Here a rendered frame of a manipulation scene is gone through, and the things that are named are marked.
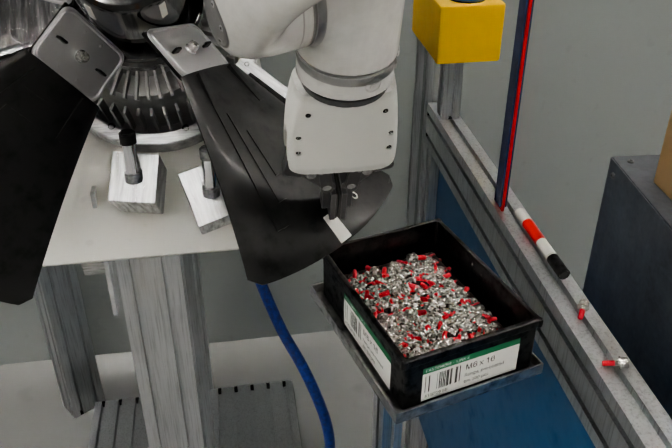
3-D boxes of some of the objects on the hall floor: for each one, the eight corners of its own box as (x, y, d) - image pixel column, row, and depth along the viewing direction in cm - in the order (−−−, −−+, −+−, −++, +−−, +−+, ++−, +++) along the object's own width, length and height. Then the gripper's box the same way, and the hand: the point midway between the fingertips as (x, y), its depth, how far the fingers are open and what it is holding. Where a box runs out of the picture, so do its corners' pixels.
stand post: (175, 562, 151) (102, 158, 104) (220, 556, 152) (169, 153, 105) (174, 584, 147) (98, 173, 100) (221, 577, 148) (168, 168, 101)
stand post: (177, 468, 170) (93, -61, 111) (218, 463, 171) (156, -63, 112) (177, 485, 166) (89, -54, 107) (218, 480, 167) (154, -56, 108)
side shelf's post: (198, 396, 189) (157, 85, 146) (214, 395, 189) (178, 84, 146) (198, 408, 185) (156, 94, 142) (214, 407, 186) (178, 92, 143)
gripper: (260, 100, 60) (264, 244, 74) (442, 89, 62) (414, 231, 76) (253, 42, 65) (258, 187, 79) (422, 34, 67) (399, 177, 81)
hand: (336, 195), depth 76 cm, fingers closed
